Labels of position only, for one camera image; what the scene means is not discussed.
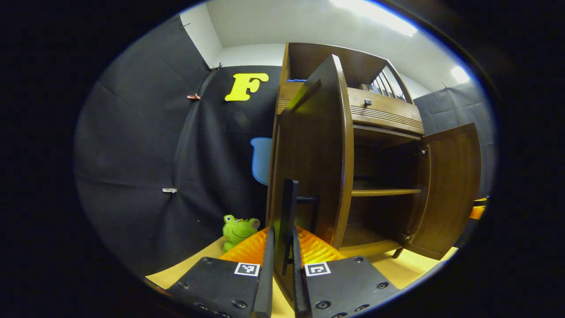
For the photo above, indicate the small ceiling light panel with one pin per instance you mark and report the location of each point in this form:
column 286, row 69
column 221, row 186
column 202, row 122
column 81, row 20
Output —
column 460, row 74

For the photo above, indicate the wooden shoe cabinet door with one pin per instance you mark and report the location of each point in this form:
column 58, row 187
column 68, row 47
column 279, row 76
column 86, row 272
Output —
column 318, row 145
column 450, row 190

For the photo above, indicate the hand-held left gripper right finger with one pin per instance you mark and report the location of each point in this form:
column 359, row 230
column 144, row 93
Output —
column 344, row 287

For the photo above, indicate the blue chair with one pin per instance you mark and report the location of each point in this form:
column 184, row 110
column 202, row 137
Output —
column 261, row 159

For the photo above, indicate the silver clip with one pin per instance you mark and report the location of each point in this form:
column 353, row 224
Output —
column 169, row 190

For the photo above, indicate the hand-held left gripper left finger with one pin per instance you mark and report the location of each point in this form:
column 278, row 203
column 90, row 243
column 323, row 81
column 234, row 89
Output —
column 229, row 287

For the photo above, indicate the black backdrop cloth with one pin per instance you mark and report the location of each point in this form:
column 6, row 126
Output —
column 141, row 145

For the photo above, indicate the wooden drawer with black knob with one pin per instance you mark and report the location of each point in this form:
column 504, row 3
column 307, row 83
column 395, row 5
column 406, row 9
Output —
column 388, row 110

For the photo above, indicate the green frog plush toy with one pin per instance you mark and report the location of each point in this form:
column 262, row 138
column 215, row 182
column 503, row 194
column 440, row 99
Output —
column 236, row 232

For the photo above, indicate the small dark clip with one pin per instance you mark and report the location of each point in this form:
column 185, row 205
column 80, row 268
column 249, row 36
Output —
column 216, row 67

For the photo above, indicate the row of small books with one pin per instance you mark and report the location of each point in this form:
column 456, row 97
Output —
column 371, row 88

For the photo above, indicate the large ceiling light panel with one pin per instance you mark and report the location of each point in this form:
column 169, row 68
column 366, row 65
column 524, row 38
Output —
column 375, row 15

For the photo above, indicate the wooden inner cabinet shelf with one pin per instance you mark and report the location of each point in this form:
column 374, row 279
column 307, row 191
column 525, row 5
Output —
column 384, row 192

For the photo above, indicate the wooden double-door shoe cabinet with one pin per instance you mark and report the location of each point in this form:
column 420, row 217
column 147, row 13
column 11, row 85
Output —
column 357, row 66

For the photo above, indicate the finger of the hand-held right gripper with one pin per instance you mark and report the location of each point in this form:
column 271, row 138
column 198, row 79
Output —
column 477, row 212

